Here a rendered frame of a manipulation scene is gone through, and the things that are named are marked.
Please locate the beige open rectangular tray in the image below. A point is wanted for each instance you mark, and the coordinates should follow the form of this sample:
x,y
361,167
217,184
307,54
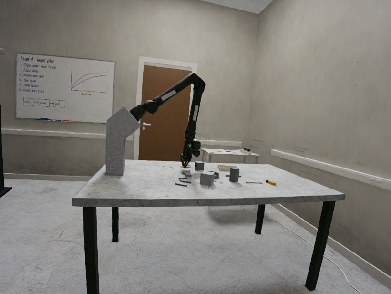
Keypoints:
x,y
225,167

